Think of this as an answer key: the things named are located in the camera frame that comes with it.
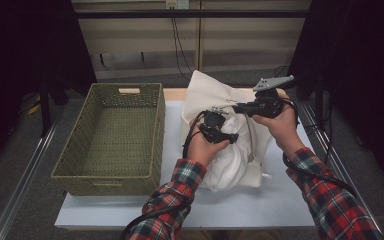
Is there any person's right hand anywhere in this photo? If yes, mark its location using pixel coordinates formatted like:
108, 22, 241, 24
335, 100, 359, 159
252, 89, 306, 161

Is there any black metal stand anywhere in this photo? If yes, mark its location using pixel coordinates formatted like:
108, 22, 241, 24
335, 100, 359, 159
39, 76, 53, 138
314, 0, 326, 129

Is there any white wall outlet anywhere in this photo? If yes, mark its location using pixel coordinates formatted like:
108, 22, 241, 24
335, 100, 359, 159
165, 0, 190, 10

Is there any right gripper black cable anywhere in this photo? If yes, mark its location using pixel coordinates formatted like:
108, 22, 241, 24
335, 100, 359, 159
280, 97, 358, 198

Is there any black hanging wall cable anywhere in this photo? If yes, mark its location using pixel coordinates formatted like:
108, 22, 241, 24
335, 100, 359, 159
170, 6, 291, 88

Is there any green woven basket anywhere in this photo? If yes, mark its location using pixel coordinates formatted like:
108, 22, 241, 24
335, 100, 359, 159
50, 82, 166, 197

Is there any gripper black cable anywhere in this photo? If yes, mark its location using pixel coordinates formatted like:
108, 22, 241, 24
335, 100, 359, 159
119, 110, 208, 240
280, 97, 358, 198

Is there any black horizontal bar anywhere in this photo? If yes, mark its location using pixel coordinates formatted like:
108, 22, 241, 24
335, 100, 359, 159
73, 9, 314, 20

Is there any metal floor rail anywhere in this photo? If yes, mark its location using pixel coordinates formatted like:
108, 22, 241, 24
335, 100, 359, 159
299, 99, 384, 240
0, 108, 65, 240

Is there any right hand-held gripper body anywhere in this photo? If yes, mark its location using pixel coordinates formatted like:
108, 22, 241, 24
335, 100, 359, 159
252, 74, 295, 118

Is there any wooden wall post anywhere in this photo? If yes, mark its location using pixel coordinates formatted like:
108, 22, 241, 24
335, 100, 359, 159
194, 0, 204, 73

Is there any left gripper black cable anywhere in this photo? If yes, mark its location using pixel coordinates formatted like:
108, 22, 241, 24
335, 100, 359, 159
119, 110, 208, 240

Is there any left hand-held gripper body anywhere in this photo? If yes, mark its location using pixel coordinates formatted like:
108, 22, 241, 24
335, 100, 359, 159
198, 107, 229, 144

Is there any cream drawstring laundry bag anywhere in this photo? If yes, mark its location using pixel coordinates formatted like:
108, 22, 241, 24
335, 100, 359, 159
179, 69, 283, 193

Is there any yellow floor strip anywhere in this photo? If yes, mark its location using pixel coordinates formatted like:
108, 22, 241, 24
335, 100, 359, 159
26, 95, 42, 116

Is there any person's left hand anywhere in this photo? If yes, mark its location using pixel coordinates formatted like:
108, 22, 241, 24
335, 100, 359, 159
187, 119, 229, 164

